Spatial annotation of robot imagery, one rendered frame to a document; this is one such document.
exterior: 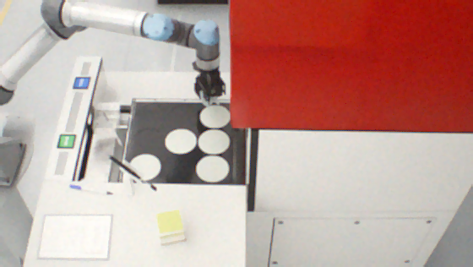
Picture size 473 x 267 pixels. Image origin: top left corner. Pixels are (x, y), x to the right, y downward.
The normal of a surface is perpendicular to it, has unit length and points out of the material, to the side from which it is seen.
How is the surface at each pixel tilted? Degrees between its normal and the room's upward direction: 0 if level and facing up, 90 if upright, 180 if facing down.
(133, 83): 0
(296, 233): 90
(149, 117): 0
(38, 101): 0
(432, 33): 90
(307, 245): 90
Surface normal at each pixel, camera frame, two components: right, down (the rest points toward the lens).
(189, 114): 0.00, -0.63
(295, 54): -0.02, 0.77
